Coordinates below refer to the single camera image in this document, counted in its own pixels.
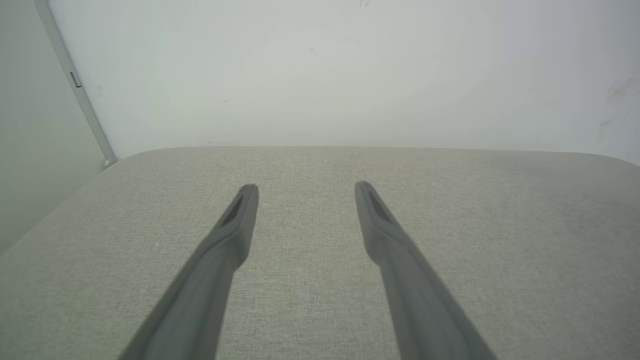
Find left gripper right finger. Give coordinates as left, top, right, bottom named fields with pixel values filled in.
left=354, top=181, right=499, bottom=360

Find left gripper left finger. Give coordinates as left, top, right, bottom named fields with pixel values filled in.
left=117, top=183, right=260, bottom=360

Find grey metal wall strip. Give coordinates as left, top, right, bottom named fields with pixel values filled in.
left=34, top=0, right=119, bottom=170

